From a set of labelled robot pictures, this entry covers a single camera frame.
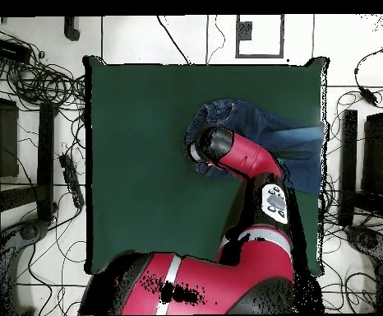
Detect blue denim jeans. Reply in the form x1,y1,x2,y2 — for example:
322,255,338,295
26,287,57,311
183,98,326,198

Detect dark green table cloth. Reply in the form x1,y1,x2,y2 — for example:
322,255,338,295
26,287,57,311
83,55,330,277

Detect black power strip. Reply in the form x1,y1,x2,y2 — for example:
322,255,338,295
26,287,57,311
58,154,85,209

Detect black chair leg with caster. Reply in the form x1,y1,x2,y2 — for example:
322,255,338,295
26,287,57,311
63,16,81,43

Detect black power adapter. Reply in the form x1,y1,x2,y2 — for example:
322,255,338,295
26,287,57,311
358,86,381,107

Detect grey square frame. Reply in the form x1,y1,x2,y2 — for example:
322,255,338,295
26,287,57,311
234,14,285,59

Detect black stand frame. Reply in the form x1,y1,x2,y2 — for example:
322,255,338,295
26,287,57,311
0,74,60,228
338,83,383,231

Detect tangle of black cables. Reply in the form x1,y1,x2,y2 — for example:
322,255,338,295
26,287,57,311
0,24,87,113

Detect black box with cables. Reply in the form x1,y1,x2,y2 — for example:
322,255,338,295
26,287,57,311
0,36,32,63

